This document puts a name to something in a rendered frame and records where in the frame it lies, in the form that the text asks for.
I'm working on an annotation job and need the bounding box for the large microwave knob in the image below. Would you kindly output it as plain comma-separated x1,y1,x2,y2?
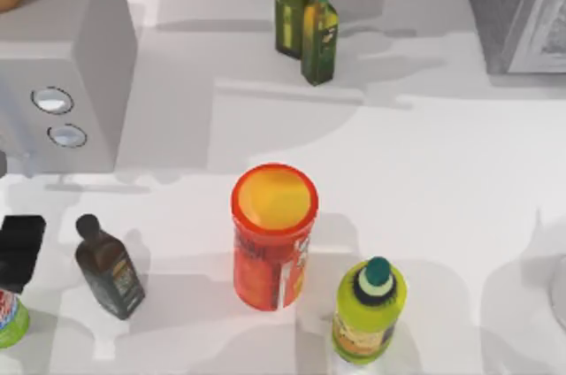
30,86,75,116

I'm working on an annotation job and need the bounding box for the orange can with yellow lid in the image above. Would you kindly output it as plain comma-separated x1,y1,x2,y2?
230,163,320,314

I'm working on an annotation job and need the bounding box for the pale grey cabinet door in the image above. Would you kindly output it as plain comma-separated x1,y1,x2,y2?
506,0,566,74

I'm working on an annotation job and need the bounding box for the green bottle with teal cap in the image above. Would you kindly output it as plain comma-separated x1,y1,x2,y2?
300,0,341,88

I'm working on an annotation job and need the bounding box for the grey cabinet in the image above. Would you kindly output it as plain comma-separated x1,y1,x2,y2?
458,0,566,76

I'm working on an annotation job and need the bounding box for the dark green glass bottle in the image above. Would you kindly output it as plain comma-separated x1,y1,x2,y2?
272,0,329,60

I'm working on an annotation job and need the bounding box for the dark brown bottle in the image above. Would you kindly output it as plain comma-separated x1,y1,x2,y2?
73,213,147,321

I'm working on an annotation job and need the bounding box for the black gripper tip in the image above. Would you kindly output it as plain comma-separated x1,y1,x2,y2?
0,214,48,295

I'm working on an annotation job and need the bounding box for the yellow-green bottle with teal cap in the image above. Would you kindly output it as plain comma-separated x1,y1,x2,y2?
332,256,408,365

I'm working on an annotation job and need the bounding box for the pale microwave oven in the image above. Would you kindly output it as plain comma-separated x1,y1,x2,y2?
0,0,139,178

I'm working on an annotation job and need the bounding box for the green and red bottle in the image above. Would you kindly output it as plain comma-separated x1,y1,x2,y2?
0,287,32,350

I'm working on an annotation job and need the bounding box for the small microwave knob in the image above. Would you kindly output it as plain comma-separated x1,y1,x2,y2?
47,123,88,149

